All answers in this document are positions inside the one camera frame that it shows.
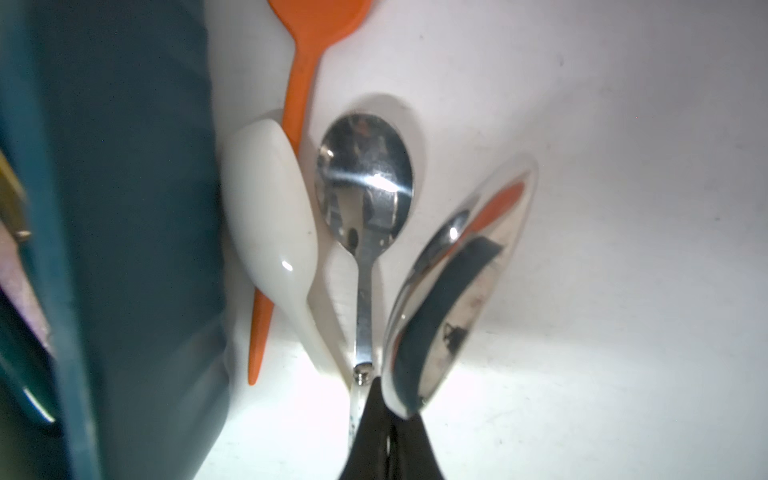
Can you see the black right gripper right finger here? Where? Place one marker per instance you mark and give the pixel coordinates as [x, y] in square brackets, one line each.
[411, 455]

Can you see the large silver spoon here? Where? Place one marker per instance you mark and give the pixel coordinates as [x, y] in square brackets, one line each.
[450, 282]

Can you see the silver spoon pink handle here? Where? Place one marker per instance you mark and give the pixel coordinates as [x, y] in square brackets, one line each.
[16, 286]

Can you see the teal plastic storage box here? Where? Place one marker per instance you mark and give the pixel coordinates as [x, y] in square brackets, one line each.
[106, 116]

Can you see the orange plastic spoon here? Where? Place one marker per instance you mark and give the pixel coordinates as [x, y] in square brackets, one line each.
[314, 26]

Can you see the small silver spoon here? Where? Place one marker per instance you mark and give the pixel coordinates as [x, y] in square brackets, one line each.
[364, 187]

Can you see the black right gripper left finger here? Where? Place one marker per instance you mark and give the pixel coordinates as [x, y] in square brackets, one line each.
[368, 457]

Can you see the gold spoon green handle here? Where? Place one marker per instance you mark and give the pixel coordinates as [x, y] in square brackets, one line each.
[13, 200]

